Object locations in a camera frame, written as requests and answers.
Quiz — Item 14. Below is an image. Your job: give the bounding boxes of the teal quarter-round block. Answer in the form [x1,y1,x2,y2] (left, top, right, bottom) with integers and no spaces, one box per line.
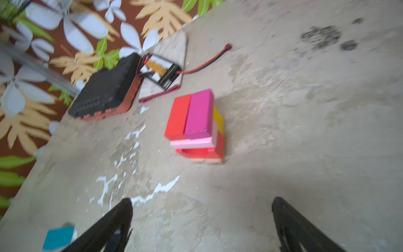
[42,226,75,252]

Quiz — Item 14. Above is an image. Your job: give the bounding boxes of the black tool case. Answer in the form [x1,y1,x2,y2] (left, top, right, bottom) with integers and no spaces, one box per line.
[68,53,142,121]

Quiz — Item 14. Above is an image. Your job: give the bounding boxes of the red square block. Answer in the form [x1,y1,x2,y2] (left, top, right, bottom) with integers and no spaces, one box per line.
[164,94,192,141]

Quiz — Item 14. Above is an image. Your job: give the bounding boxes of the black charger board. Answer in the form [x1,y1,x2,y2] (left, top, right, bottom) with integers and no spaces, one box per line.
[140,54,182,90]

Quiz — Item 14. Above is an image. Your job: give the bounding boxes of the red black cable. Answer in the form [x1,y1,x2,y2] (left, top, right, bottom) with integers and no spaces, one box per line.
[176,43,233,76]

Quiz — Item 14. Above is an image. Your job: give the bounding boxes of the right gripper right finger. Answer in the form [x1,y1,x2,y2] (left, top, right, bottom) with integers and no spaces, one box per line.
[272,197,344,252]

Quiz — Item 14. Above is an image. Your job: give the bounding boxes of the pink rectangular block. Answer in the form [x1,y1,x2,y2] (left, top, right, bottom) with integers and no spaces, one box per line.
[171,122,218,149]

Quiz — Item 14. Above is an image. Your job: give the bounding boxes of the yellow rectangular block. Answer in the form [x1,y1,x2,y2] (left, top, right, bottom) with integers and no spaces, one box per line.
[214,106,224,135]

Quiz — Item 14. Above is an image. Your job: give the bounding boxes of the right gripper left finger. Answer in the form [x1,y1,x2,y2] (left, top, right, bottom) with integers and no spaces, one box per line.
[63,198,133,252]

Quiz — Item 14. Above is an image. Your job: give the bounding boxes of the magenta rectangular block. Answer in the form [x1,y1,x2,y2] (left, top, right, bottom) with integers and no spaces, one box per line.
[184,89,214,140]

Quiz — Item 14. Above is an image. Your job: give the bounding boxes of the natural wood block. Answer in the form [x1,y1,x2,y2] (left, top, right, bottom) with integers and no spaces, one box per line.
[191,158,224,164]

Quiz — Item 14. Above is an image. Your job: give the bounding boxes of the red arch block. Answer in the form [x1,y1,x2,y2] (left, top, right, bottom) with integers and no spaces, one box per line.
[176,132,225,159]

